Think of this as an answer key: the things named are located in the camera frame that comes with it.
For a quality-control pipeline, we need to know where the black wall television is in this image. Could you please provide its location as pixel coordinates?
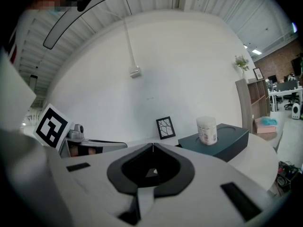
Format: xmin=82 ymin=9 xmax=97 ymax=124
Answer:
xmin=290 ymin=57 xmax=301 ymax=77

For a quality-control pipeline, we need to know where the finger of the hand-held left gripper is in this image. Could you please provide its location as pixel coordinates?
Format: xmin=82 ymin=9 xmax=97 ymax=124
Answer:
xmin=68 ymin=139 xmax=128 ymax=158

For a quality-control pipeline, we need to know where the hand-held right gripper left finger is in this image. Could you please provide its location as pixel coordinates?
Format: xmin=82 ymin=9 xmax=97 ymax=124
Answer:
xmin=51 ymin=142 xmax=154 ymax=227

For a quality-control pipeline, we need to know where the white wall conduit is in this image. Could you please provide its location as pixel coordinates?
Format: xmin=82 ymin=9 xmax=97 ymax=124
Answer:
xmin=104 ymin=9 xmax=138 ymax=68

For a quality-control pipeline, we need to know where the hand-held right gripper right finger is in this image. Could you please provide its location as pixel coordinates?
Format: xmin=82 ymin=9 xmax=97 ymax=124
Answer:
xmin=142 ymin=142 xmax=280 ymax=227

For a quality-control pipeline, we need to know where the white office desk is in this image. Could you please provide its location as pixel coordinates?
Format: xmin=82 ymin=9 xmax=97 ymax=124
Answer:
xmin=268 ymin=86 xmax=303 ymax=112

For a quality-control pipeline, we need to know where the black office chair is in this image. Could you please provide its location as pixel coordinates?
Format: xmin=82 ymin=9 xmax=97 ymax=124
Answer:
xmin=283 ymin=94 xmax=300 ymax=111

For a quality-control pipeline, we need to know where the small framed picture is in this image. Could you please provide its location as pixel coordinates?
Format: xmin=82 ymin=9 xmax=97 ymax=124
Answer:
xmin=252 ymin=67 xmax=264 ymax=81

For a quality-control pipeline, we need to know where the black case with cables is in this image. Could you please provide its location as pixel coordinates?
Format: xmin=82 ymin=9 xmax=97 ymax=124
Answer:
xmin=276 ymin=161 xmax=303 ymax=194

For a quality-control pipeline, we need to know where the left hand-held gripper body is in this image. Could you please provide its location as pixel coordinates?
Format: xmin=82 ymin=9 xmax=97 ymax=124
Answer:
xmin=0 ymin=50 xmax=86 ymax=227

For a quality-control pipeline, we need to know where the dark blue tissue box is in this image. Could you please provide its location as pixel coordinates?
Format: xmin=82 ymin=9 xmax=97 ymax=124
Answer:
xmin=178 ymin=123 xmax=250 ymax=163

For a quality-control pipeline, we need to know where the long grey pendant lamp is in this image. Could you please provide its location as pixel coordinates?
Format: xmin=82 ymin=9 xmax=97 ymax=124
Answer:
xmin=43 ymin=0 xmax=114 ymax=50

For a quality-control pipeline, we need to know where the turquoise fluffy item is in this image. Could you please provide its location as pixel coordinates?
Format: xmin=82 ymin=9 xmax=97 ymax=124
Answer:
xmin=259 ymin=116 xmax=278 ymax=127

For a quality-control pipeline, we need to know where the green plant in white vase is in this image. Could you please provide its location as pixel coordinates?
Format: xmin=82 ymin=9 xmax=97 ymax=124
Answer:
xmin=234 ymin=55 xmax=250 ymax=80

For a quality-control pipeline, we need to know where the wooden cube shelf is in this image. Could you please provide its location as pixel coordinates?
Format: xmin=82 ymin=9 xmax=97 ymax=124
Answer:
xmin=235 ymin=78 xmax=272 ymax=133

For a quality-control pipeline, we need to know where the black branch print picture frame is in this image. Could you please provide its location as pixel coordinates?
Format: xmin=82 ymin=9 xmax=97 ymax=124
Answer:
xmin=156 ymin=116 xmax=177 ymax=140

